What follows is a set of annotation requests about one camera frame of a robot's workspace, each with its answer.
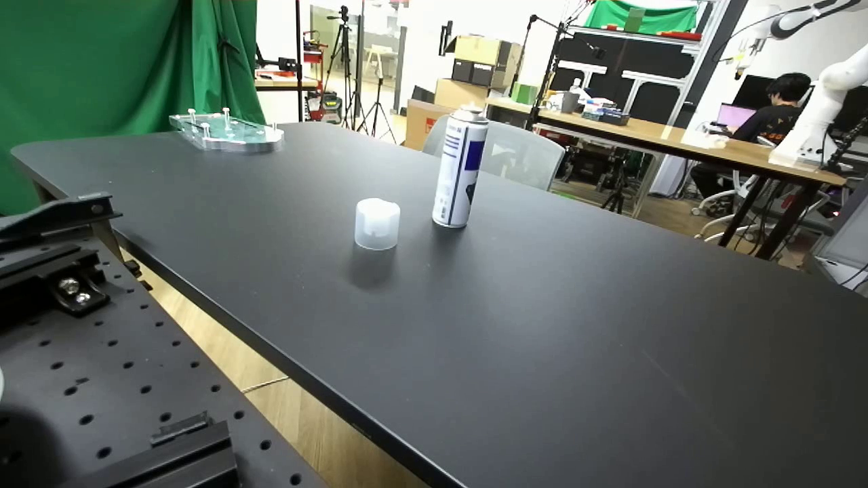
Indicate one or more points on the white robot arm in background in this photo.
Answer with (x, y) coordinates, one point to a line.
(824, 95)

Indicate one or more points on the white and blue spray can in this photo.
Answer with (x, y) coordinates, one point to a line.
(461, 169)

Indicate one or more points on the translucent white plastic cap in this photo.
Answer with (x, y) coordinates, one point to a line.
(377, 224)

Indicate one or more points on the grey mesh office chair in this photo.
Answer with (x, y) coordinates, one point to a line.
(519, 156)

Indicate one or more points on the stack of cardboard boxes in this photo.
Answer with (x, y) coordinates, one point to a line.
(464, 85)

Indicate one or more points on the black microphone boom stand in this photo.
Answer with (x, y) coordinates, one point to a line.
(553, 64)

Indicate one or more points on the small wooden side table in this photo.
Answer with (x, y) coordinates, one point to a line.
(285, 83)

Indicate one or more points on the clear acrylic plate with bolts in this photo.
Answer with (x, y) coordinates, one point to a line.
(227, 131)

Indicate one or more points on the long wooden table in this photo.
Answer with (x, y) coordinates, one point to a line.
(678, 146)

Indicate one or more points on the green cloth on shelf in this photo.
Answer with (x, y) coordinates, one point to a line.
(641, 16)

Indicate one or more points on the laptop with purple screen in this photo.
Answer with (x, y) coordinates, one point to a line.
(735, 116)

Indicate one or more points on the person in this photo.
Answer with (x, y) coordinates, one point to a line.
(763, 139)

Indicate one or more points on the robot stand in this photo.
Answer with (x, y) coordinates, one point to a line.
(102, 366)

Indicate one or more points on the green backdrop curtain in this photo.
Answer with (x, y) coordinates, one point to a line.
(115, 74)

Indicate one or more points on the camera on tripod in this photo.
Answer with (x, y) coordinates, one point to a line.
(346, 68)

